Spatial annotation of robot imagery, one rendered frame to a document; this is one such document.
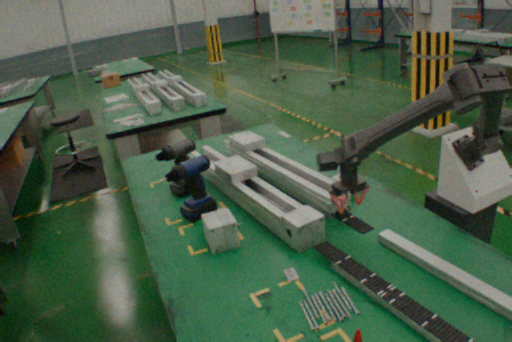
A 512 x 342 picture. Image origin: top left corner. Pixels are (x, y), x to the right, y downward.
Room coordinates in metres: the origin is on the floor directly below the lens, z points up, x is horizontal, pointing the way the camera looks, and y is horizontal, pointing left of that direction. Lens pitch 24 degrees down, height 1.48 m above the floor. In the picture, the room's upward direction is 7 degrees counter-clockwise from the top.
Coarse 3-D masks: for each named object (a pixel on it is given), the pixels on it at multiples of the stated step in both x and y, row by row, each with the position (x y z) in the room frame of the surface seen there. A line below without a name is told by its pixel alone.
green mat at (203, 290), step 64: (256, 128) 2.22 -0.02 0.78; (384, 192) 1.26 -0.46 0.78; (192, 256) 1.00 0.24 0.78; (256, 256) 0.96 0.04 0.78; (320, 256) 0.92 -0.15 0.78; (384, 256) 0.88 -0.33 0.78; (448, 256) 0.83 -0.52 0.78; (192, 320) 0.72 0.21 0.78; (256, 320) 0.69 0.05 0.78; (320, 320) 0.67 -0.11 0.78; (384, 320) 0.64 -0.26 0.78; (448, 320) 0.60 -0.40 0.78
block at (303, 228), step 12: (288, 216) 1.01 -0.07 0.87; (300, 216) 1.01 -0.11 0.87; (312, 216) 1.00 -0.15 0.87; (288, 228) 0.99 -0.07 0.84; (300, 228) 0.95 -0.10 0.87; (312, 228) 0.97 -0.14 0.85; (324, 228) 0.99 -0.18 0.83; (288, 240) 1.00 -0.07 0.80; (300, 240) 0.95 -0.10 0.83; (312, 240) 0.97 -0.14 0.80; (324, 240) 0.99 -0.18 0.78; (300, 252) 0.95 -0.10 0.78
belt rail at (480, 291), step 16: (384, 240) 0.93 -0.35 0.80; (400, 240) 0.90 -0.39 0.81; (416, 256) 0.82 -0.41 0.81; (432, 256) 0.81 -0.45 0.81; (432, 272) 0.77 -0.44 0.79; (448, 272) 0.73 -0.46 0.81; (464, 272) 0.72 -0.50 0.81; (464, 288) 0.68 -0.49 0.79; (480, 288) 0.65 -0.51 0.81; (496, 304) 0.59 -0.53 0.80
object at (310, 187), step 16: (256, 160) 1.54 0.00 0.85; (272, 160) 1.56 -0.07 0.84; (288, 160) 1.47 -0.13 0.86; (272, 176) 1.44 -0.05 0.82; (288, 176) 1.32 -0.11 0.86; (304, 176) 1.36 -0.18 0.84; (320, 176) 1.29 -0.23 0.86; (288, 192) 1.33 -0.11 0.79; (304, 192) 1.24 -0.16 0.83; (320, 192) 1.16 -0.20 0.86; (320, 208) 1.16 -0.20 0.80; (336, 208) 1.13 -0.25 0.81
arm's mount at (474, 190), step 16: (464, 128) 1.23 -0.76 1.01; (448, 144) 1.16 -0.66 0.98; (448, 160) 1.15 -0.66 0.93; (496, 160) 1.16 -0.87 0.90; (448, 176) 1.14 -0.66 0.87; (464, 176) 1.08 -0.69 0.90; (480, 176) 1.09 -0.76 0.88; (496, 176) 1.11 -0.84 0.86; (448, 192) 1.13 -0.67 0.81; (464, 192) 1.07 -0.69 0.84; (480, 192) 1.05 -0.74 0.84; (496, 192) 1.07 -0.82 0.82; (464, 208) 1.06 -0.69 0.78; (480, 208) 1.04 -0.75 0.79
